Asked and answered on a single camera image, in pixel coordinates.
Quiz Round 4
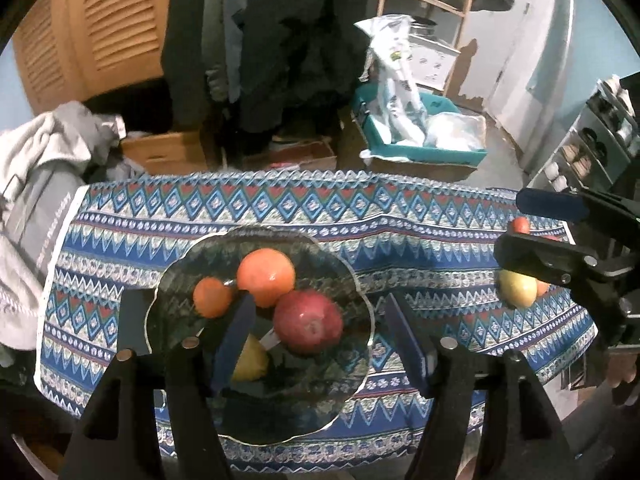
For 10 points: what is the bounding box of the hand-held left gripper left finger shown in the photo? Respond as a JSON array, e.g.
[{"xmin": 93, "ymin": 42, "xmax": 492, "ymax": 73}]
[{"xmin": 59, "ymin": 292, "xmax": 257, "ymax": 480}]

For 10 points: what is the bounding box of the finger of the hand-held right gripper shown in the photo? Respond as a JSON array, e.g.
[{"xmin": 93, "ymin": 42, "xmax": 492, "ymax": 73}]
[
  {"xmin": 494, "ymin": 232, "xmax": 599, "ymax": 287},
  {"xmin": 516, "ymin": 187, "xmax": 640, "ymax": 223}
]

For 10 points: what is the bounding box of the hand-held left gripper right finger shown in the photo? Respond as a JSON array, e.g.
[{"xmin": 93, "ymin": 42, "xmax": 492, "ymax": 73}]
[{"xmin": 384, "ymin": 292, "xmax": 581, "ymax": 480}]

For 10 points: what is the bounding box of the yellow lemon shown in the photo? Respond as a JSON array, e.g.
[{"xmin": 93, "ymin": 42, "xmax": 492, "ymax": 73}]
[{"xmin": 231, "ymin": 335, "xmax": 273, "ymax": 382}]

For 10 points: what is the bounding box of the yellow green apple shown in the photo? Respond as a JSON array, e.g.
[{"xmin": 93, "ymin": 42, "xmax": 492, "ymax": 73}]
[{"xmin": 497, "ymin": 269, "xmax": 538, "ymax": 309}]

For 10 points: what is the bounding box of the scalloped glass bowl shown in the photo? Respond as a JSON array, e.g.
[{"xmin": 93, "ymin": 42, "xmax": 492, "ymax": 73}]
[{"xmin": 144, "ymin": 225, "xmax": 375, "ymax": 446}]

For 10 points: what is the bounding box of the person's right hand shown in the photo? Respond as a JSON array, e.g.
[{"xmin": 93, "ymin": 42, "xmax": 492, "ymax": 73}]
[{"xmin": 607, "ymin": 355, "xmax": 638, "ymax": 392}]

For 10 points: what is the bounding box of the group of shoes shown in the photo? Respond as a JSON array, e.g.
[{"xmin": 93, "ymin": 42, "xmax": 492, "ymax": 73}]
[{"xmin": 542, "ymin": 77, "xmax": 640, "ymax": 191}]

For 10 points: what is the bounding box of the grey shoe rack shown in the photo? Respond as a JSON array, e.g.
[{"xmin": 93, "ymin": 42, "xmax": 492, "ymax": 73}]
[{"xmin": 527, "ymin": 77, "xmax": 640, "ymax": 193}]

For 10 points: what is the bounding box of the blue patterned tablecloth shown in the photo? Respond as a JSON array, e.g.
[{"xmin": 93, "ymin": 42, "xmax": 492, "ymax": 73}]
[{"xmin": 34, "ymin": 170, "xmax": 600, "ymax": 473}]

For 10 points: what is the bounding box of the clear plastic bag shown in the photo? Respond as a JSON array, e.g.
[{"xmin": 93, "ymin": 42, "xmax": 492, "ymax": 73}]
[{"xmin": 425, "ymin": 112, "xmax": 487, "ymax": 153}]

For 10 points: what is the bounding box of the teal plastic bin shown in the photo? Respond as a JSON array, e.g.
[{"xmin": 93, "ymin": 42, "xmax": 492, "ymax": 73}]
[{"xmin": 350, "ymin": 84, "xmax": 488, "ymax": 166}]

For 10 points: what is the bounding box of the brown cardboard box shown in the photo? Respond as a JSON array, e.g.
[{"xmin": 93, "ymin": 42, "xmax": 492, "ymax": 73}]
[{"xmin": 350, "ymin": 110, "xmax": 481, "ymax": 181}]

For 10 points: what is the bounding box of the white door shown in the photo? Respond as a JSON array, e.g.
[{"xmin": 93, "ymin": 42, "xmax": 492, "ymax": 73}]
[{"xmin": 460, "ymin": 0, "xmax": 576, "ymax": 156}]

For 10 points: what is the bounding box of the white plastic basket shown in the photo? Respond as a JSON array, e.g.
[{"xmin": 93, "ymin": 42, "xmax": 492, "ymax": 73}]
[{"xmin": 407, "ymin": 35, "xmax": 461, "ymax": 93}]

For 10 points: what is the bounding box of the white printed plastic bag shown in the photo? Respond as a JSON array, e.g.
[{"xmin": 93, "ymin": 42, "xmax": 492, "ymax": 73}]
[{"xmin": 354, "ymin": 14, "xmax": 431, "ymax": 146}]

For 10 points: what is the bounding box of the flat cardboard box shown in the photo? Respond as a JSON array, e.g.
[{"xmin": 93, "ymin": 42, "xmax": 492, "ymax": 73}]
[{"xmin": 240, "ymin": 140, "xmax": 337, "ymax": 173}]

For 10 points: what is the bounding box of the wooden box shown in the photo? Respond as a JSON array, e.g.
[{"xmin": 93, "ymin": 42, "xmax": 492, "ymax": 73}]
[{"xmin": 121, "ymin": 131, "xmax": 208, "ymax": 176}]

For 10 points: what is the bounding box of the white fleece garment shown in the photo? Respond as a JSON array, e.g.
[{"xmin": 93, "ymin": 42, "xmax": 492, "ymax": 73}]
[{"xmin": 0, "ymin": 115, "xmax": 66, "ymax": 351}]

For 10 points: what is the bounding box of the grey hooded sweatshirt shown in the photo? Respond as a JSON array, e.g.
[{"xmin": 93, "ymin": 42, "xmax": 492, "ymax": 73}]
[{"xmin": 0, "ymin": 101, "xmax": 151, "ymax": 361}]

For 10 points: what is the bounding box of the black hanging coat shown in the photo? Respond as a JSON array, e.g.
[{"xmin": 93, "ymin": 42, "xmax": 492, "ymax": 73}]
[{"xmin": 160, "ymin": 0, "xmax": 371, "ymax": 146}]

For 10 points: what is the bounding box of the grey hanging jacket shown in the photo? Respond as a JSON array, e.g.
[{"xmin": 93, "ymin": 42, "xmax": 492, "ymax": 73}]
[{"xmin": 202, "ymin": 0, "xmax": 256, "ymax": 106}]

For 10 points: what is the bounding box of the wooden louvered cabinet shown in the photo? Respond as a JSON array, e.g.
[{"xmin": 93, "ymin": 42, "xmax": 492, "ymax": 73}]
[{"xmin": 10, "ymin": 0, "xmax": 181, "ymax": 116}]

